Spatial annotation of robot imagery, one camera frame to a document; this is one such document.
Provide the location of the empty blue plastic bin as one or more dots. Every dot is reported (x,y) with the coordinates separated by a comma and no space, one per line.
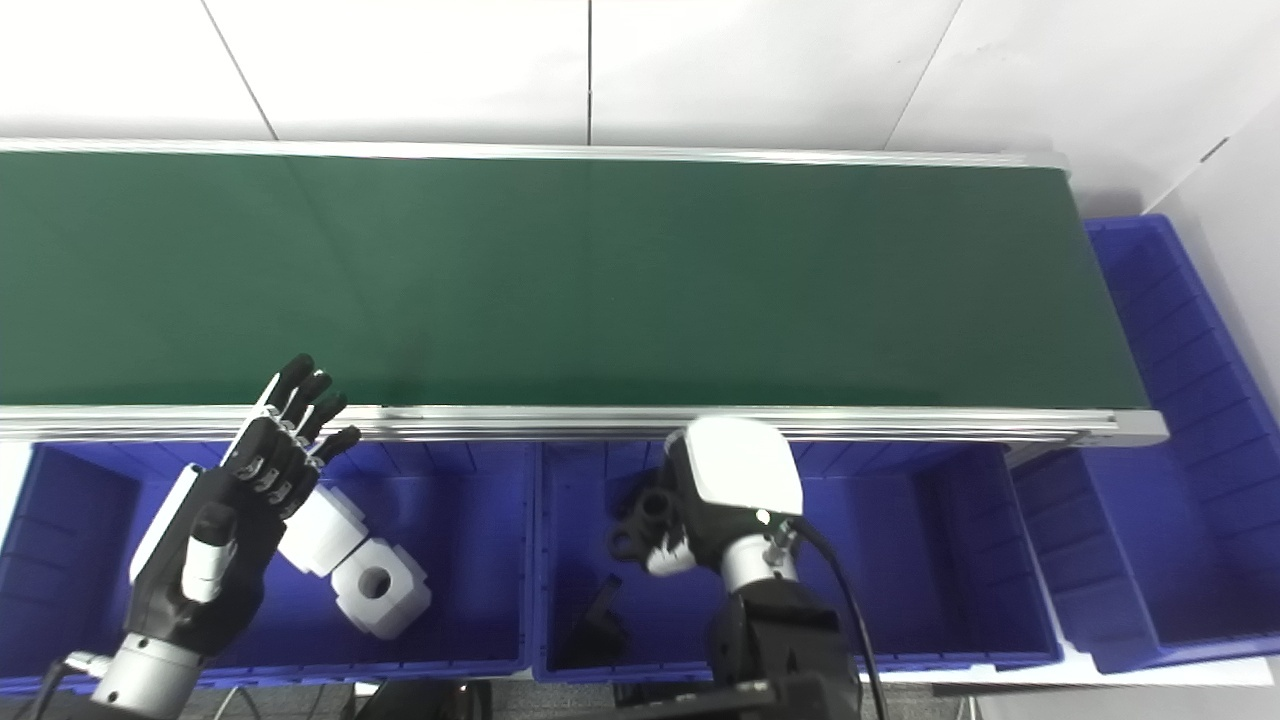
(1180,480)

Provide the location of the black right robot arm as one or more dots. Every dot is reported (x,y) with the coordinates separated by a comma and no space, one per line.
(780,635)

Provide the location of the white block part with hole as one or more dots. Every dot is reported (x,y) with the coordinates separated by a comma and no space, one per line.
(400,600)

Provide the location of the black robot body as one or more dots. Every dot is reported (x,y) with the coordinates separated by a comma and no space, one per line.
(420,702)

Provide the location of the black flanged cylinder part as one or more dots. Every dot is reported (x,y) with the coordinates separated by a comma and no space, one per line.
(640,525)

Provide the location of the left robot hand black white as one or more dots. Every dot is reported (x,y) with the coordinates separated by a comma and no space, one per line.
(215,560)

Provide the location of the green conveyor belt aluminium frame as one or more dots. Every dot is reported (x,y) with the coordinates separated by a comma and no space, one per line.
(600,280)

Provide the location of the blue bin with black parts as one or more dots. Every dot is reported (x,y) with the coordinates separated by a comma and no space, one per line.
(920,570)

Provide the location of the black wedge shaped part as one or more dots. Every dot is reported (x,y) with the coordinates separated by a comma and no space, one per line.
(600,630)

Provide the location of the blue bin with white part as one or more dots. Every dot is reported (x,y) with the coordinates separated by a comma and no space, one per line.
(470,560)

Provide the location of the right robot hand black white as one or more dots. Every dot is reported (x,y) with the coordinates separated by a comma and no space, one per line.
(740,470)

